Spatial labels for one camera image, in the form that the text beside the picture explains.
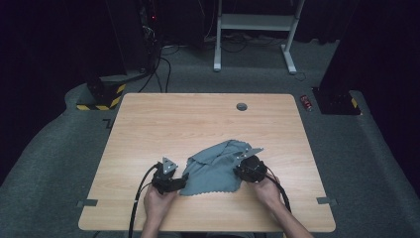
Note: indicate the black tape floor mark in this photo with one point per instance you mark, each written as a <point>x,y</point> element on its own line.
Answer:
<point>109,124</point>

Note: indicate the black yellow striped stand base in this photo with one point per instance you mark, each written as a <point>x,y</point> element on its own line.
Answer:
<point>102,97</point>

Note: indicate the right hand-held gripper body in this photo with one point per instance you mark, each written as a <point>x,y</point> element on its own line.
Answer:
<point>252,170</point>

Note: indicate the person's left hand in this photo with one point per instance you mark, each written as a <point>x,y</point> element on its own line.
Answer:
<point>158,206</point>

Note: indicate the grey tape piece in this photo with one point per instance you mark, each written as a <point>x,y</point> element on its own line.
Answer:
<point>87,203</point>
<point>326,200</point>

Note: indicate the person's right hand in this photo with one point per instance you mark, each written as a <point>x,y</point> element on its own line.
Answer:
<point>267,193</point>

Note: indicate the dark computer tower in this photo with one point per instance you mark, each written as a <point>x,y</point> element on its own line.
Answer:
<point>135,36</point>

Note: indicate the white metal stand frame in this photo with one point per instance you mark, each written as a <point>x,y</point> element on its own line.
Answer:
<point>254,22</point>

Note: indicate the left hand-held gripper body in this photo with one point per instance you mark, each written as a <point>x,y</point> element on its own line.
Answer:
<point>165,181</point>

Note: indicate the grey cloth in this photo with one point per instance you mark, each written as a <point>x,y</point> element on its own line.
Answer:
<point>211,172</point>

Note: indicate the grey round table grommet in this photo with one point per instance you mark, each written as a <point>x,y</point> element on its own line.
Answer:
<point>241,106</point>

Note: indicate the black stand base yellow mark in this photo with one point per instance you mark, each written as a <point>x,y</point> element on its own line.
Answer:
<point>335,102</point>

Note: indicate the red can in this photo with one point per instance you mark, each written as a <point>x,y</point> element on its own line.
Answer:
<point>306,102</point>

